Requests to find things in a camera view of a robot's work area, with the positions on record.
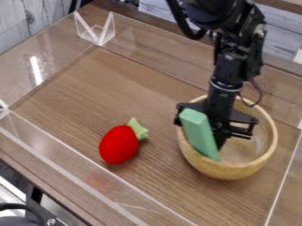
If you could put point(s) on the clear acrylic corner bracket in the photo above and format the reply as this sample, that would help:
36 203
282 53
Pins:
96 34

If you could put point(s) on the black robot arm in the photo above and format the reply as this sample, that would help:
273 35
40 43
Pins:
238 23

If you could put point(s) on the red plush strawberry toy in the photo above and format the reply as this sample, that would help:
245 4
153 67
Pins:
119 144

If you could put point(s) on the light wooden bowl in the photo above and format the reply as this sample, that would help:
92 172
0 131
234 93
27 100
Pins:
243 156

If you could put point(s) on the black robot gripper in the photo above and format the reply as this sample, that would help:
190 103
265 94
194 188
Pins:
229 123

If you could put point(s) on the green rectangular block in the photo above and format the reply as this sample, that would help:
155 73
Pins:
198 133

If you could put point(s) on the clear acrylic tray wall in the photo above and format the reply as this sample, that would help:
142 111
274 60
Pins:
102 198

